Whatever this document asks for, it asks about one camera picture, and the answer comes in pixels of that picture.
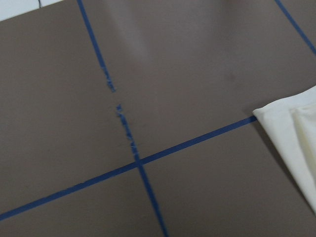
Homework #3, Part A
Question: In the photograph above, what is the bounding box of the cream long-sleeve cat shirt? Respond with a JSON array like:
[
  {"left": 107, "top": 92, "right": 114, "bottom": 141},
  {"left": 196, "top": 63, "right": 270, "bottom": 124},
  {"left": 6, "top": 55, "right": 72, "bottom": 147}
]
[{"left": 253, "top": 87, "right": 316, "bottom": 210}]

